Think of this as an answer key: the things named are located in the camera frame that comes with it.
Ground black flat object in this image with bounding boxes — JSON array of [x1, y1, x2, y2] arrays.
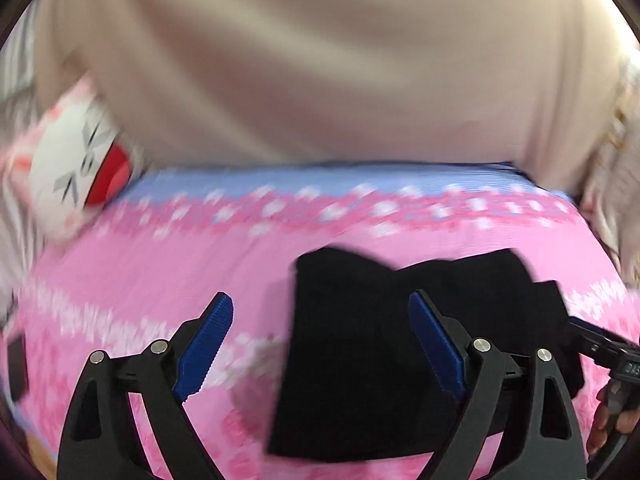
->
[[6, 335, 27, 404]]

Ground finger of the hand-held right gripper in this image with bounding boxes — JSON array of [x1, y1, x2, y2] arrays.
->
[[567, 316, 640, 362]]

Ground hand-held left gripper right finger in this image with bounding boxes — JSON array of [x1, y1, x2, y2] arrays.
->
[[407, 289, 588, 480]]

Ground pink rose bedsheet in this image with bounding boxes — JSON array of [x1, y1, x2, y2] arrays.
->
[[0, 162, 632, 480]]

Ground person's right hand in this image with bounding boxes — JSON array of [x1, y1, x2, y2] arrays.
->
[[586, 395, 640, 457]]

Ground black pants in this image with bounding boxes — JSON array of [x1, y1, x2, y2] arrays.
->
[[269, 246, 586, 463]]

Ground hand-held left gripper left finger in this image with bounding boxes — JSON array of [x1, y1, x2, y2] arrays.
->
[[56, 291, 235, 480]]

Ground grey striped cloth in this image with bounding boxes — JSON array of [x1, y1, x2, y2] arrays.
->
[[0, 0, 51, 281]]

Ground cream floral blanket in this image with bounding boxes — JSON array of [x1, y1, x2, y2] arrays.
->
[[575, 55, 640, 287]]

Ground white cartoon face pillow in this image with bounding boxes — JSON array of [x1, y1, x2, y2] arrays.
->
[[0, 77, 147, 242]]

